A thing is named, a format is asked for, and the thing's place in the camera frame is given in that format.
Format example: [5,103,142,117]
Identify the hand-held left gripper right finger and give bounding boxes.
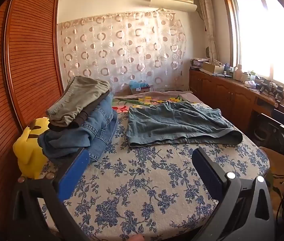
[191,148,276,241]

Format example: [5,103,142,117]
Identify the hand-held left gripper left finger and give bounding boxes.
[12,148,92,241]

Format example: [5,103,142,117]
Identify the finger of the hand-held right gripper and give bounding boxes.
[258,112,284,141]

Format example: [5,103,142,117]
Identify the teal pants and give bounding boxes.
[126,101,244,148]

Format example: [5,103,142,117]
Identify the dark brown pants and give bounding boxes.
[49,90,111,132]

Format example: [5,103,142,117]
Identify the khaki pants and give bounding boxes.
[46,76,111,127]

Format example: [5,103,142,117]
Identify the small black tripod device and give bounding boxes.
[273,85,284,102]
[258,79,273,93]

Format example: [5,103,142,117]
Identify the blue jeans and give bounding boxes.
[38,93,119,162]

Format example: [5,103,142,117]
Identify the patterned floor mat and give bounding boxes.
[266,167,284,199]

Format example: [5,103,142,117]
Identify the yellow garment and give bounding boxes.
[12,117,51,180]

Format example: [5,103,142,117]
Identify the wooden low cabinet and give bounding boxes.
[189,69,284,141]

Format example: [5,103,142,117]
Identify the blue floral bedsheet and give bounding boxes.
[38,100,270,241]

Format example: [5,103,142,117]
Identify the open cardboard box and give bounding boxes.
[201,61,225,74]

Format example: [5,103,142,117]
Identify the stack of papers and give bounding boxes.
[190,58,210,71]

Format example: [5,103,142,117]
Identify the window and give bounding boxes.
[222,0,284,93]

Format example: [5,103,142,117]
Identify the colourful floral blanket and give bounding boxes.
[112,90,204,113]

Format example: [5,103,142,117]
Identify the box with blue contents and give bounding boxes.
[129,80,154,95]

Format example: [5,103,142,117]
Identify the beige window curtain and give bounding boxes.
[197,0,219,62]

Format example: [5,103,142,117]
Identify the wooden slatted wardrobe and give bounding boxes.
[0,0,65,231]

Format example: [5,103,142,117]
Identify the sheer circle-patterned curtain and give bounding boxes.
[57,11,187,93]

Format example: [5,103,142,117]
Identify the white air deflector panel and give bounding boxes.
[149,0,198,12]

